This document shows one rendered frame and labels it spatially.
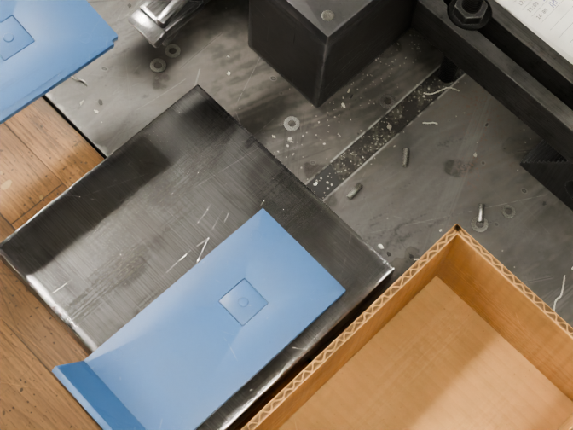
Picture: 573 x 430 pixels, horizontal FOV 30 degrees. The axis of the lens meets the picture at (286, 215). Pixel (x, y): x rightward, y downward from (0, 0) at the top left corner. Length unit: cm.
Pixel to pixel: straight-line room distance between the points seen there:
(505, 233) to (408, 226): 6
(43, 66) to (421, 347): 27
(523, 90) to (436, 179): 9
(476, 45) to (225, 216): 18
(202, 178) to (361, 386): 15
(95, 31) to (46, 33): 3
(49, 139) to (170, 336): 16
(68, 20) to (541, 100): 27
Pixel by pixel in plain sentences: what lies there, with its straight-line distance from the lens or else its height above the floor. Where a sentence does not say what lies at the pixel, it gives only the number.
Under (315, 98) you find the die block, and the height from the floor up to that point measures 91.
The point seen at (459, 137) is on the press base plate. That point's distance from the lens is 69.
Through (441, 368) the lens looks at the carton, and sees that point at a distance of 63.
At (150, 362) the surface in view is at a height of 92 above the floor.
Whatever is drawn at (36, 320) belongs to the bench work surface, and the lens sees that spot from 64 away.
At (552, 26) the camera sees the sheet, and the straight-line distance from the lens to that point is 69.
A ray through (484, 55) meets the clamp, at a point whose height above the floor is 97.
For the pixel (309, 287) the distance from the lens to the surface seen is 61.
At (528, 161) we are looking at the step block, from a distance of 68.
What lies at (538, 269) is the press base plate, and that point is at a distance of 67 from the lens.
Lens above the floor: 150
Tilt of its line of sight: 67 degrees down
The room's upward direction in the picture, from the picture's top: 7 degrees clockwise
